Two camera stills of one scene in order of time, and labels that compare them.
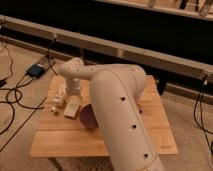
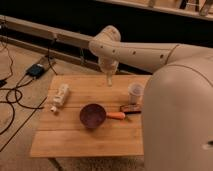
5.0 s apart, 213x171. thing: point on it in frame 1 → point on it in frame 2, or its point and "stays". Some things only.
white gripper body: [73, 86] → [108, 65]
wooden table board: [59, 136] stays
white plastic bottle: [59, 100] stays
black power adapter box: [35, 70] stays
